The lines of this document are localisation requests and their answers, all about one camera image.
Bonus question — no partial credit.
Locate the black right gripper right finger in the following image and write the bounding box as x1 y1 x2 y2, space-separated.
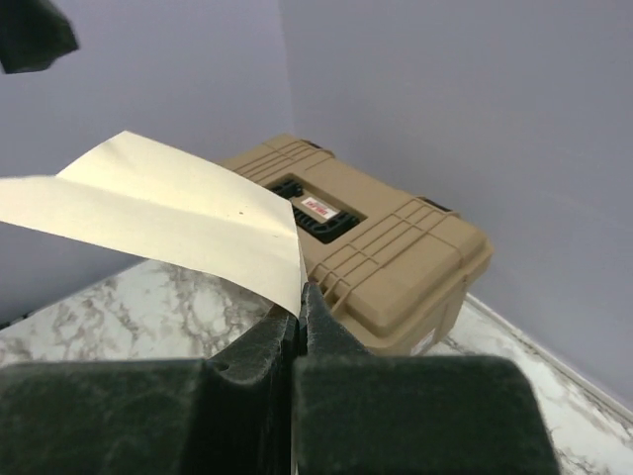
293 283 559 474

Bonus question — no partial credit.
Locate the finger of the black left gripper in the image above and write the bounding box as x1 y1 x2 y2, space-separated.
1 0 79 74

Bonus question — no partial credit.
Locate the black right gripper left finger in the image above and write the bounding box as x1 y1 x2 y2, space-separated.
1 310 299 474

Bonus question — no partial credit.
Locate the cream lined letter paper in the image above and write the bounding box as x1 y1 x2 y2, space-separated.
1 132 307 316

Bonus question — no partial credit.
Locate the tan plastic tool case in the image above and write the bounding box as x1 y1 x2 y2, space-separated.
221 135 494 355

